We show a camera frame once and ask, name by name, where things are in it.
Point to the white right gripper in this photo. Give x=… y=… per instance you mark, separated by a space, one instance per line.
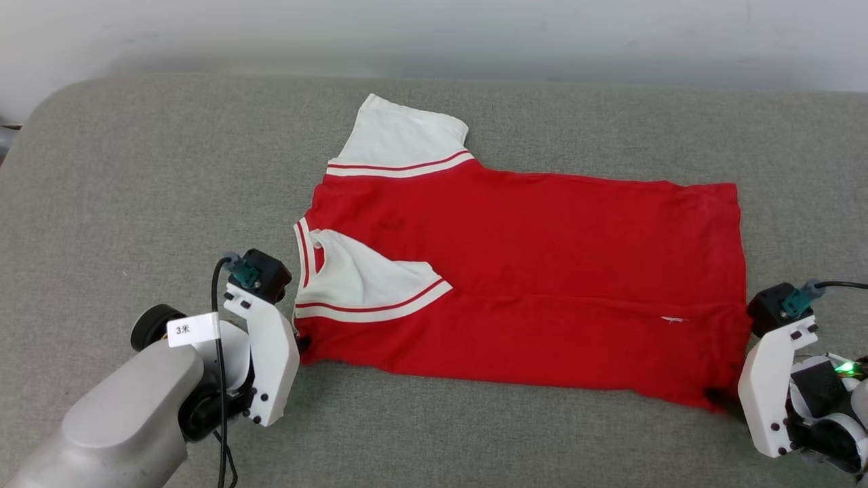
x=763 y=393

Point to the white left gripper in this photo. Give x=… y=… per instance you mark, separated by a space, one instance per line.
x=274 y=359

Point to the red and white shirt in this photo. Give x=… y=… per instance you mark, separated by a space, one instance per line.
x=529 y=271

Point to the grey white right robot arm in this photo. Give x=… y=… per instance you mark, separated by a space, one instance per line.
x=827 y=400

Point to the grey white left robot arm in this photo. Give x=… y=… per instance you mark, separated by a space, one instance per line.
x=115 y=420

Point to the white paper label tag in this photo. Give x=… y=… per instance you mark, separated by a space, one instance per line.
x=193 y=330

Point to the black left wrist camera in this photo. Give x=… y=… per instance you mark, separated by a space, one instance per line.
x=268 y=274

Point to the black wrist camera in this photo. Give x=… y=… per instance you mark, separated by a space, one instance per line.
x=770 y=308
x=268 y=274

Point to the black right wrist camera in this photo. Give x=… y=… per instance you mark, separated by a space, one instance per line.
x=770 y=308

